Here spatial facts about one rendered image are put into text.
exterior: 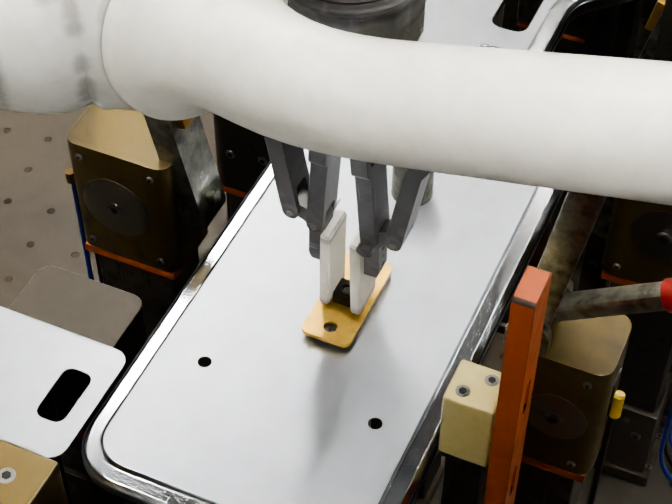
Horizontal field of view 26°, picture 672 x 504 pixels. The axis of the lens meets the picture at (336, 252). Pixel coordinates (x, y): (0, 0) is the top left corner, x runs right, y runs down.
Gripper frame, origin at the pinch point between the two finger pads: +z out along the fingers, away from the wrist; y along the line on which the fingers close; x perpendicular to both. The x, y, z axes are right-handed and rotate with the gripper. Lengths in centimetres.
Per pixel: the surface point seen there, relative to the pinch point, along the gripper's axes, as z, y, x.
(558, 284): -6.6, 15.3, -1.8
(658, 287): -7.1, 21.2, 0.1
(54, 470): -1.2, -9.0, -24.0
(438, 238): 4.6, 3.7, 8.8
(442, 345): 4.6, 7.7, -0.7
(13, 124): 35, -55, 32
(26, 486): -1.4, -9.9, -25.8
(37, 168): 35, -49, 27
